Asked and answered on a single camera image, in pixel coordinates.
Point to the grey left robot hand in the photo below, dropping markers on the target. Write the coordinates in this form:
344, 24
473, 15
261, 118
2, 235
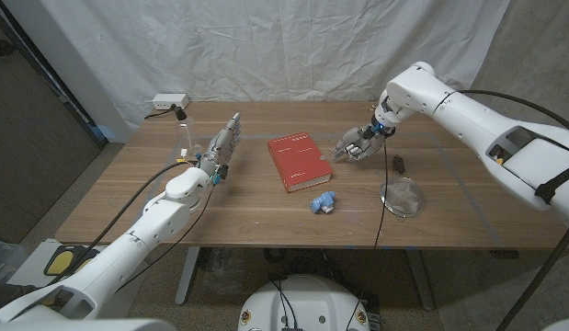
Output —
224, 144

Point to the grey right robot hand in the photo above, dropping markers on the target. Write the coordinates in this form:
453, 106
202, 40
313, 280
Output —
360, 143

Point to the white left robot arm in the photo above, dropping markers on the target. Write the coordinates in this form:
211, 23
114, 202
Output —
128, 248

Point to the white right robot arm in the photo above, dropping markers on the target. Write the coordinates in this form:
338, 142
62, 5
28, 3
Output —
472, 115

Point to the clear plastic bottle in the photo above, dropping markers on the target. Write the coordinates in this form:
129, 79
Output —
185, 129

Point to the black power plug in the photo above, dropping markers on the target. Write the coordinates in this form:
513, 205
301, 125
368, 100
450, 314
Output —
180, 114

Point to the thick red book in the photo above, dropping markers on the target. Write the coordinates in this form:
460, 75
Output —
295, 158

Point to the blue toy elephant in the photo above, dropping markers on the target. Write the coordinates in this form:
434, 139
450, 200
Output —
322, 201

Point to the white power strip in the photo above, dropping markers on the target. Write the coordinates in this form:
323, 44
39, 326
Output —
170, 100

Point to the white backdrop sheet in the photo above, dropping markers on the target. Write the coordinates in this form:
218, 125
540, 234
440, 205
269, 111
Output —
284, 46

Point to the grey metal table leg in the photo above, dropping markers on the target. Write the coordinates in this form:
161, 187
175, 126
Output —
421, 280
187, 276

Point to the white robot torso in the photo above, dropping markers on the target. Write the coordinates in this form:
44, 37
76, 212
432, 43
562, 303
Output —
307, 303

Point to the black and yellow foot pedal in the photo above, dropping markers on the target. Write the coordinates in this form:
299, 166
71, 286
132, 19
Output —
61, 261

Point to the white floor board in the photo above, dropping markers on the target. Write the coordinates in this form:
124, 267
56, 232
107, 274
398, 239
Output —
31, 262

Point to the clear plastic bin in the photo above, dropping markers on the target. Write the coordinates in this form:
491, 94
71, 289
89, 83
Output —
3, 257

